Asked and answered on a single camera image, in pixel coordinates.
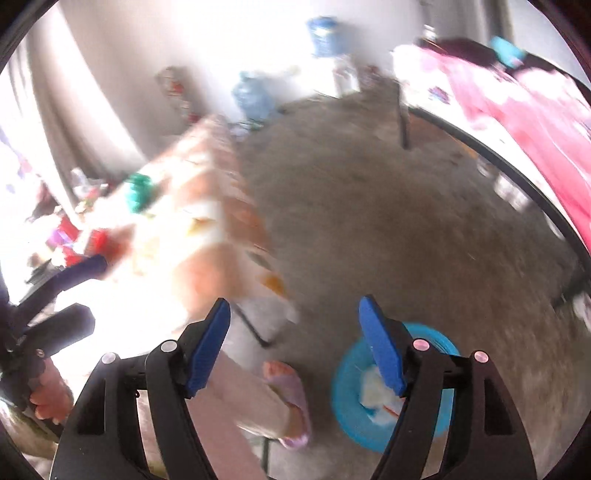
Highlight white paper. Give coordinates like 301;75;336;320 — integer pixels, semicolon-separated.
359;364;407;418

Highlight beige curtain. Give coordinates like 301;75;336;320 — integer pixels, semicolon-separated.
14;9;148;204

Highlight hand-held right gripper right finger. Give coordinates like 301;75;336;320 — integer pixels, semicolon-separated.
358;295;539;480

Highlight red carton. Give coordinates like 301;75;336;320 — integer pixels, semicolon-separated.
90;228;122;264

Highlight rolled patterned paper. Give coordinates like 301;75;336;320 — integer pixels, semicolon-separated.
154;67;192;123

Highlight blue mesh wastebasket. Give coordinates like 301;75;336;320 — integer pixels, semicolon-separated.
330;322;461;454

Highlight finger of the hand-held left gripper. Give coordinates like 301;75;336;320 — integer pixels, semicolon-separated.
25;307;96;358
21;255;108;324

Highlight person's left hand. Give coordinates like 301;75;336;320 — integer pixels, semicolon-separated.
28;360;74;424

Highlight blue water jug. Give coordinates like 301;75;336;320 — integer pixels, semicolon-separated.
231;71;273;121

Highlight patterned tablecloth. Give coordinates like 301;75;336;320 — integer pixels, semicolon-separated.
60;115;301;370

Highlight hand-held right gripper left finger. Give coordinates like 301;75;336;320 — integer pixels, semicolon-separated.
48;298;232;480

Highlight teal cloth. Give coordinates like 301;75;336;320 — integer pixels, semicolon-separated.
489;36;527;63

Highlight blue dispenser water bottle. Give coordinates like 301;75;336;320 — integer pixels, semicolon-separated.
307;16;342;58

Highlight black clothes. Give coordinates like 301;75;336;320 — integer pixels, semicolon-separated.
416;37;527;68

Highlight person's foot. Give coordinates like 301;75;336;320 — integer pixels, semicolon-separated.
263;361;296;393

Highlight purple slipper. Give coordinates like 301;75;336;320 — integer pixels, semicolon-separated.
263;360;312;449

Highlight green crumpled packet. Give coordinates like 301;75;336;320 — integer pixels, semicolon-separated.
124;172;155;214

